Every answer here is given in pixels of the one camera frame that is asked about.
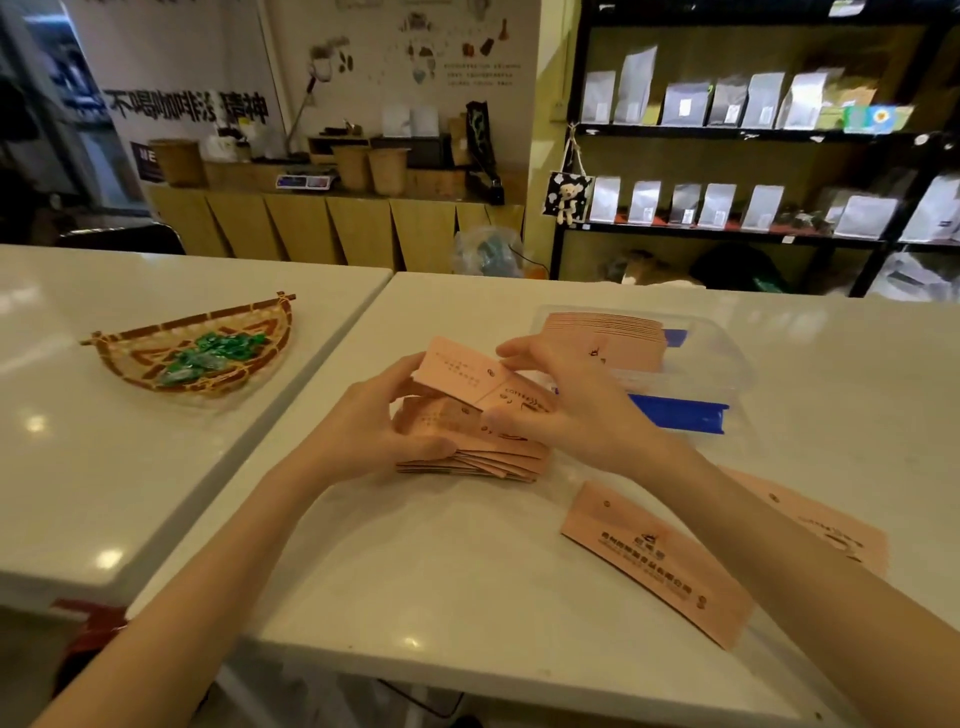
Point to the person's right hand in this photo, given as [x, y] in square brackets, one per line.
[592, 420]

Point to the person's left hand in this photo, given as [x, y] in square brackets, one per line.
[352, 435]

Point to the person's right thumb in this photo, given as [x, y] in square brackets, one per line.
[517, 427]

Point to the person's left thumb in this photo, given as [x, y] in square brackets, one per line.
[420, 448]

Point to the person's right middle finger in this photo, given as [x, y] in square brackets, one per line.
[534, 379]

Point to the pink paper cup sleeve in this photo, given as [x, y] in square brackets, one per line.
[465, 375]

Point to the person's left forearm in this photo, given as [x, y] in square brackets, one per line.
[195, 607]

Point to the person's right forearm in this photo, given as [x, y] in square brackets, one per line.
[810, 592]

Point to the stack of folded pink sleeves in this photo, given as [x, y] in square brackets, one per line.
[480, 457]

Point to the pile of flat pink sleeves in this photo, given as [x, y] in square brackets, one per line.
[611, 341]

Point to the clear plastic bag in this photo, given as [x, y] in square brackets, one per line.
[487, 253]

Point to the clear plastic box blue clasps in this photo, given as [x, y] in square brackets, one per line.
[705, 371]

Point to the hanging toy bear card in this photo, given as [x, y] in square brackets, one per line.
[568, 199]

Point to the flat pink paper sleeve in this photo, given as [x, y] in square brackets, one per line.
[652, 559]
[832, 525]

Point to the pile of green wrapped candies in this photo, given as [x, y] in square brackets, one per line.
[210, 356]

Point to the black bag sealing machine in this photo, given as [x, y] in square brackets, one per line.
[481, 150]

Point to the wooden counter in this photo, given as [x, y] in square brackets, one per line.
[315, 225]

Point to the wooden bucket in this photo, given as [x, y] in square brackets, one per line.
[388, 172]
[178, 163]
[351, 168]

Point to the row of white coffee pouches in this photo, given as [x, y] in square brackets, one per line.
[716, 204]
[686, 101]

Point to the woven bamboo basket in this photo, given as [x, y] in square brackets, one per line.
[150, 349]

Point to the digital kitchen scale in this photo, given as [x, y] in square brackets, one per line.
[304, 181]

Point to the black shelf unit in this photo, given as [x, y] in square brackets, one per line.
[750, 135]

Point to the black chair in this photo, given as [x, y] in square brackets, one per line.
[120, 238]

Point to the desk lamp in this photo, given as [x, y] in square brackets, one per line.
[315, 82]

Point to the red stool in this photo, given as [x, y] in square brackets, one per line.
[90, 634]

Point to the white plastic bag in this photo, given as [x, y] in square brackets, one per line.
[915, 276]

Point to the green flower print box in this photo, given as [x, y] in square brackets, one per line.
[877, 118]

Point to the white standing banner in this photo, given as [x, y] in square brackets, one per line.
[180, 75]

